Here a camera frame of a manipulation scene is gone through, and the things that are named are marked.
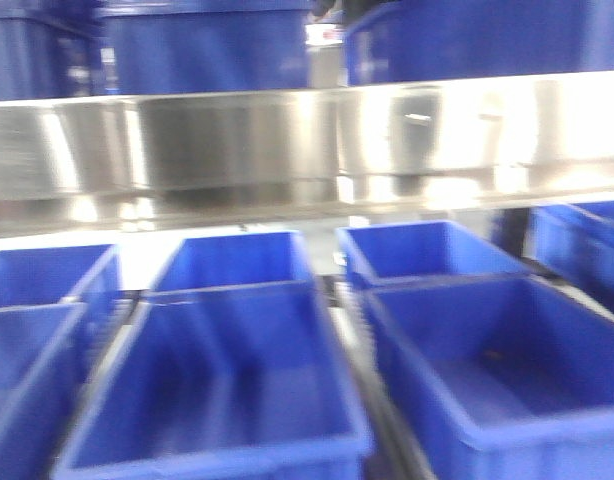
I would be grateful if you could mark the blue bin far right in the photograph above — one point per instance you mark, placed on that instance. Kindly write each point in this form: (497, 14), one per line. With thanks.
(576, 241)

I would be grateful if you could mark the blue bin upper left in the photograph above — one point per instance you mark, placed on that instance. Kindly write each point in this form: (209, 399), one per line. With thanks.
(49, 49)

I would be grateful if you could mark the stainless steel shelf beam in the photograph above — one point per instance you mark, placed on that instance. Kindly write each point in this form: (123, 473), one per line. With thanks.
(156, 162)

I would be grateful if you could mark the blue bin rear right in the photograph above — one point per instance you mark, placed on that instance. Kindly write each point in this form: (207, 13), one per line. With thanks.
(420, 252)

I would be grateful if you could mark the blue bin rear left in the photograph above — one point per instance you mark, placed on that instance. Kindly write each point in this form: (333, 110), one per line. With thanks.
(52, 275)

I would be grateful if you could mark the blue bin lower centre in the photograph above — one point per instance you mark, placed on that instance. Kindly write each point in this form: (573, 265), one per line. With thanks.
(234, 383)

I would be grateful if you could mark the blue bin upper centre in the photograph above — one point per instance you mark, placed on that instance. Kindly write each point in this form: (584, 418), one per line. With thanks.
(172, 47)

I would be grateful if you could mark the blue bin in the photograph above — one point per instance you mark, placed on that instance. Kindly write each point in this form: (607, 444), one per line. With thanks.
(49, 49)
(420, 252)
(576, 241)
(172, 47)
(499, 379)
(408, 41)
(52, 275)
(234, 383)
(234, 260)
(40, 376)

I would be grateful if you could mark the blue bin upper right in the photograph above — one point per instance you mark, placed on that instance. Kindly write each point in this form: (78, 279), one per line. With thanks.
(408, 41)

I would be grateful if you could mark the blue bin rear centre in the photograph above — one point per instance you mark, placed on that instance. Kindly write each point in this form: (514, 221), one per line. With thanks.
(234, 260)

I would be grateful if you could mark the blue bin lower right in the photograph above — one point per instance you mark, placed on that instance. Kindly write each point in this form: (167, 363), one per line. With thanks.
(499, 379)

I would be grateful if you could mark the blue bin lower left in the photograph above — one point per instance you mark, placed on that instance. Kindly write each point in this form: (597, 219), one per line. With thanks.
(40, 376)

